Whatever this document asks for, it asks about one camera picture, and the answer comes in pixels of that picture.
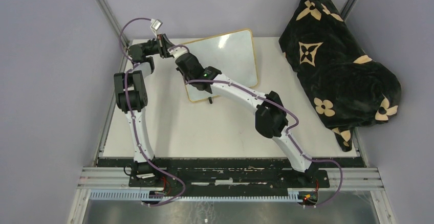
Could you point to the yellow framed whiteboard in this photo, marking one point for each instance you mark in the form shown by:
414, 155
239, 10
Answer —
232, 53

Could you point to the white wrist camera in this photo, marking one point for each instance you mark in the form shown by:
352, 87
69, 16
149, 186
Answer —
155, 24
177, 52

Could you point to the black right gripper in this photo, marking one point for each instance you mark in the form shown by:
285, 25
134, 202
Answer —
178, 68

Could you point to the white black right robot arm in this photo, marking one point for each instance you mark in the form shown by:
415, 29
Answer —
272, 120

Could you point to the small electronics board with led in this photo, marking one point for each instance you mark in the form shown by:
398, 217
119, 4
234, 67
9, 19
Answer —
310, 199

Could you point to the grey toothed cable rail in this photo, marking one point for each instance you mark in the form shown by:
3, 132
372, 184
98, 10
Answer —
151, 197

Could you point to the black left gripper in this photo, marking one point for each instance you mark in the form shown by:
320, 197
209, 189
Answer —
164, 44

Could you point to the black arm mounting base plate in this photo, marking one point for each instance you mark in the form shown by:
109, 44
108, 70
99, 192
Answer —
247, 177

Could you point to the black floral plush blanket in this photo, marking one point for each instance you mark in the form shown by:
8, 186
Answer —
346, 87

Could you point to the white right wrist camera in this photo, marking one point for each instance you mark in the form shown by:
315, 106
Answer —
177, 52

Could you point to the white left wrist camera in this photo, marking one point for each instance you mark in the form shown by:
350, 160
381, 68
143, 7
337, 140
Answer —
155, 24

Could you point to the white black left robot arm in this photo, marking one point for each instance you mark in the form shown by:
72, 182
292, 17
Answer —
132, 99

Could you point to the left aluminium frame post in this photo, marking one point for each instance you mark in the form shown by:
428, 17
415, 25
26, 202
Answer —
112, 20

